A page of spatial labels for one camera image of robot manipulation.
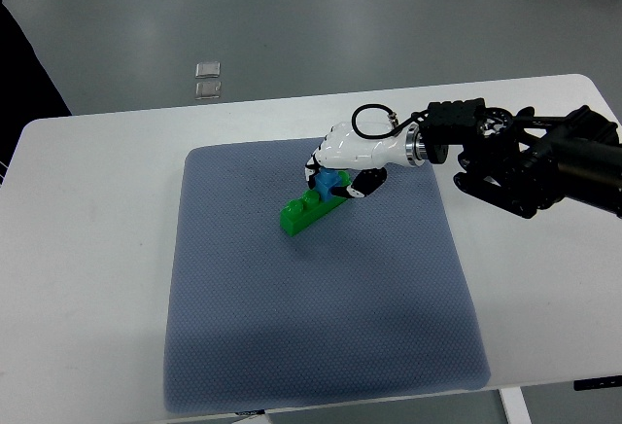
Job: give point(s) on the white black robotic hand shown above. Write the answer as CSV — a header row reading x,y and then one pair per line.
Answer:
x,y
344,149

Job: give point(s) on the blue toy block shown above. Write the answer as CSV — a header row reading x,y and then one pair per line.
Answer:
x,y
325,180

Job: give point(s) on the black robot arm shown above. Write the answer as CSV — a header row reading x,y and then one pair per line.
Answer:
x,y
523,163

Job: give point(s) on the green four-stud toy block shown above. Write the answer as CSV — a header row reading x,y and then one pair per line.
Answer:
x,y
302,212

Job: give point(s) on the blue-grey mesh mat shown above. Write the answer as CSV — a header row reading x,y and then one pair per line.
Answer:
x,y
368,302

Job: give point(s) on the upper metal floor plate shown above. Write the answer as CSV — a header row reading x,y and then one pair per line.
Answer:
x,y
207,69

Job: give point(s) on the white table leg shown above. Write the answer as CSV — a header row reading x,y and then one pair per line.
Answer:
x,y
514,406

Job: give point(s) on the black table control panel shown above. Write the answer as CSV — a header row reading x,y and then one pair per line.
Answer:
x,y
598,383

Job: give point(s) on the person in black clothing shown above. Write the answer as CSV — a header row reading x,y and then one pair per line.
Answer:
x,y
27,91

